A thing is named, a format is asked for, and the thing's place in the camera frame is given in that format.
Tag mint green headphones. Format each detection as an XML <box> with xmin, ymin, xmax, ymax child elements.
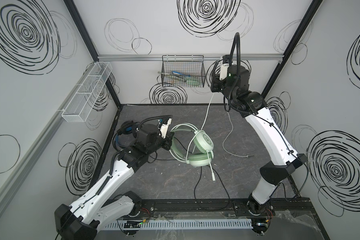
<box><xmin>169</xmin><ymin>123</ymin><xmax>214</xmax><ymax>167</ymax></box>

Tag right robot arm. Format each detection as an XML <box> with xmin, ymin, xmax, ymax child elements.
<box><xmin>210</xmin><ymin>33</ymin><xmax>308</xmax><ymax>216</ymax></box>

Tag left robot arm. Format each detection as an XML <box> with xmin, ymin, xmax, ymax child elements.
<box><xmin>55</xmin><ymin>115</ymin><xmax>173</xmax><ymax>240</ymax></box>

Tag black and blue headphones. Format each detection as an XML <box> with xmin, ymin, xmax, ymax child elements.
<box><xmin>112</xmin><ymin>120</ymin><xmax>140</xmax><ymax>151</ymax></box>

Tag black headphone cable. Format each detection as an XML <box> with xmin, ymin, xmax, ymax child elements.
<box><xmin>143</xmin><ymin>136</ymin><xmax>231</xmax><ymax>211</ymax></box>

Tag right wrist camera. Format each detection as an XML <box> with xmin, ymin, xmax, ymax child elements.
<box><xmin>219</xmin><ymin>55</ymin><xmax>230</xmax><ymax>81</ymax></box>

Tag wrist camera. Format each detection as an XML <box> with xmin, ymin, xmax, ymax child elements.
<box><xmin>159</xmin><ymin>118</ymin><xmax>172</xmax><ymax>139</ymax></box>
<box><xmin>219</xmin><ymin>55</ymin><xmax>230</xmax><ymax>81</ymax></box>

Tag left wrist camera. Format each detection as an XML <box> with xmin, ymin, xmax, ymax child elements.
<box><xmin>159</xmin><ymin>118</ymin><xmax>172</xmax><ymax>139</ymax></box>

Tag black wire basket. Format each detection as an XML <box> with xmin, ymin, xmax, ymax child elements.
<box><xmin>161</xmin><ymin>60</ymin><xmax>206</xmax><ymax>88</ymax></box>

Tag clear wall shelf bin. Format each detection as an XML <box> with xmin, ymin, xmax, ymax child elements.
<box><xmin>62</xmin><ymin>62</ymin><xmax>112</xmax><ymax>123</ymax></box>

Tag white slotted cable duct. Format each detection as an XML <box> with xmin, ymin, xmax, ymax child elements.
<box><xmin>104</xmin><ymin>219</ymin><xmax>253</xmax><ymax>231</ymax></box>

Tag right corner frame post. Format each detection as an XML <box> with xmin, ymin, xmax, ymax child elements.
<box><xmin>261</xmin><ymin>0</ymin><xmax>323</xmax><ymax>99</ymax></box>

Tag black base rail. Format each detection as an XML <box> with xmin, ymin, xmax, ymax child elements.
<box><xmin>133</xmin><ymin>198</ymin><xmax>315</xmax><ymax>218</ymax></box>

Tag black corner frame post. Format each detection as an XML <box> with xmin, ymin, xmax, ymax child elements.
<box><xmin>64</xmin><ymin>0</ymin><xmax>123</xmax><ymax>110</ymax></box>

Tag side wall aluminium rail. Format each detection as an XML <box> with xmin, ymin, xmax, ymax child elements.
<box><xmin>0</xmin><ymin>76</ymin><xmax>85</xmax><ymax>218</ymax></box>

